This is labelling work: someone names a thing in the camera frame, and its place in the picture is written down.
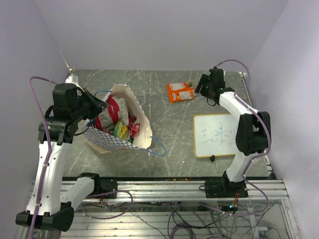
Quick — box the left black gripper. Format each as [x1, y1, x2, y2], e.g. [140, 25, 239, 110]
[71, 87, 110, 121]

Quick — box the orange snack packet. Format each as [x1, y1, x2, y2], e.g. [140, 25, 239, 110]
[166, 82, 195, 104]

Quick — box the red white snack bag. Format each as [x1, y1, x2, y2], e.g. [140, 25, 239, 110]
[95, 96, 129, 130]

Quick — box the blue checkered paper bag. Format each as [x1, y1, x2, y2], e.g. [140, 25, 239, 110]
[83, 84, 166, 157]

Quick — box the green yellow candy bag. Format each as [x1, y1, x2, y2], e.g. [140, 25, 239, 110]
[113, 119, 130, 140]

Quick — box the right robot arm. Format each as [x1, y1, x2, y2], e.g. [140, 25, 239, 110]
[195, 67, 271, 198]

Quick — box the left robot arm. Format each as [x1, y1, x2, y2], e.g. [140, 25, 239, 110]
[15, 83, 108, 232]

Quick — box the small whiteboard with writing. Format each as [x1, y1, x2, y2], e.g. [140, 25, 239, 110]
[193, 114, 238, 158]

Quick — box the small red snack packet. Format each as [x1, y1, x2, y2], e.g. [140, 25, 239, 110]
[130, 123, 140, 139]

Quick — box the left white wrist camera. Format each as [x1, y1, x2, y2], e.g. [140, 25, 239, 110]
[64, 73, 82, 89]

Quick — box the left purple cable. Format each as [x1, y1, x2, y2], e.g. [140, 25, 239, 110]
[28, 76, 63, 239]

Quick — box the aluminium rail frame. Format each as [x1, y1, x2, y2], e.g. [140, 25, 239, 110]
[27, 72, 300, 239]

